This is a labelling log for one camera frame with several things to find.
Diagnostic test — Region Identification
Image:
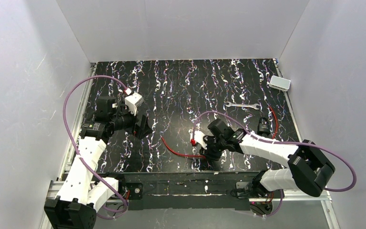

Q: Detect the black padlock red cable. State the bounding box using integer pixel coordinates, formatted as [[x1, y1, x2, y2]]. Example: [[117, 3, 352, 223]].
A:
[[256, 106, 280, 140]]

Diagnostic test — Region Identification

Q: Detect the white small box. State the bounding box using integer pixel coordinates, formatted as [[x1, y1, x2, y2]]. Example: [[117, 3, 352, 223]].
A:
[[269, 75, 291, 92]]

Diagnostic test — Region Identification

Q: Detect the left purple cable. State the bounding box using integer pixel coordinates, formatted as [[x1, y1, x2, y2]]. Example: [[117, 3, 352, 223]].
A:
[[63, 75, 132, 220]]

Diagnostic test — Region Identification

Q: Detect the aluminium frame rail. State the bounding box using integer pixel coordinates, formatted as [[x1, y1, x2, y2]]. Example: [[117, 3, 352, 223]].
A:
[[41, 63, 96, 229]]

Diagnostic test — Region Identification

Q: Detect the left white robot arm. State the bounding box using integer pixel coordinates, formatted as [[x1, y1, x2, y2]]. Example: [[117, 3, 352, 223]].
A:
[[44, 93, 153, 229]]

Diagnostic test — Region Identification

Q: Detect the silver open-end wrench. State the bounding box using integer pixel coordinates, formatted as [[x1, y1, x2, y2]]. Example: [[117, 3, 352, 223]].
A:
[[225, 102, 261, 110]]

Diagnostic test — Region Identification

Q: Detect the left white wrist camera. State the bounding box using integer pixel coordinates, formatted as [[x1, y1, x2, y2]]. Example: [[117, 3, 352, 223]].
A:
[[124, 92, 143, 116]]

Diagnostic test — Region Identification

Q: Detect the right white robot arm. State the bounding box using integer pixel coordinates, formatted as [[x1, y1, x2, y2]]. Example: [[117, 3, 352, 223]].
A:
[[192, 119, 336, 198]]

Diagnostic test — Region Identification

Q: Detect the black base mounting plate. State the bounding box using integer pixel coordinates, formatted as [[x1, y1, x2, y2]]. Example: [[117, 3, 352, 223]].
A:
[[124, 172, 257, 210]]

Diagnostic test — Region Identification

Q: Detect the purple cable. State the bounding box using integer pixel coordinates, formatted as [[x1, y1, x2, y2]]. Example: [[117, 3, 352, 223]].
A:
[[192, 110, 357, 218], [63, 75, 132, 220]]

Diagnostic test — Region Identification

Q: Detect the red cable lock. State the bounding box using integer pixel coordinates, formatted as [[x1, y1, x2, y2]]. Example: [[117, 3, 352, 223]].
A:
[[160, 135, 206, 159]]

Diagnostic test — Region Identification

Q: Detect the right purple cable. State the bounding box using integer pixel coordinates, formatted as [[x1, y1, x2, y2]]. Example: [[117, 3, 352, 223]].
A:
[[192, 110, 357, 218]]

